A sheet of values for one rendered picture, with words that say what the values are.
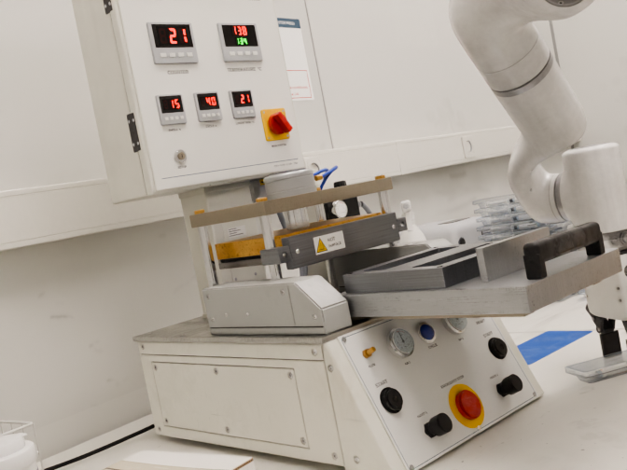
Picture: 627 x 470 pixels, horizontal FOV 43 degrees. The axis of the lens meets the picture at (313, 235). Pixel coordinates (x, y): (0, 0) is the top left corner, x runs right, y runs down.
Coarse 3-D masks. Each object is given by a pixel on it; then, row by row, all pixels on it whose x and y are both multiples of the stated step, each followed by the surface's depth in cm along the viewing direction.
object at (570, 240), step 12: (576, 228) 92; (588, 228) 94; (540, 240) 87; (552, 240) 88; (564, 240) 90; (576, 240) 91; (588, 240) 93; (600, 240) 95; (528, 252) 86; (540, 252) 86; (552, 252) 88; (564, 252) 90; (588, 252) 96; (600, 252) 95; (528, 264) 87; (540, 264) 86; (528, 276) 87; (540, 276) 86
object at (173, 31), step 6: (162, 30) 124; (168, 30) 125; (174, 30) 126; (180, 30) 127; (186, 30) 127; (162, 36) 124; (168, 36) 125; (174, 36) 126; (180, 36) 127; (186, 36) 127; (162, 42) 124; (168, 42) 125; (174, 42) 126; (180, 42) 126; (186, 42) 127
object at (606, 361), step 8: (616, 352) 124; (624, 352) 123; (592, 360) 123; (600, 360) 122; (608, 360) 121; (616, 360) 120; (624, 360) 119; (576, 368) 120; (584, 368) 119; (592, 368) 118
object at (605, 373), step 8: (568, 368) 122; (600, 368) 117; (608, 368) 118; (616, 368) 118; (624, 368) 119; (584, 376) 117; (592, 376) 117; (600, 376) 118; (608, 376) 119; (616, 376) 119
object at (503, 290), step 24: (504, 240) 94; (528, 240) 97; (480, 264) 91; (504, 264) 93; (552, 264) 95; (576, 264) 91; (600, 264) 95; (456, 288) 90; (480, 288) 88; (504, 288) 85; (528, 288) 84; (552, 288) 87; (576, 288) 90; (360, 312) 102; (384, 312) 98; (408, 312) 96; (432, 312) 93; (456, 312) 90; (480, 312) 88; (504, 312) 86; (528, 312) 84
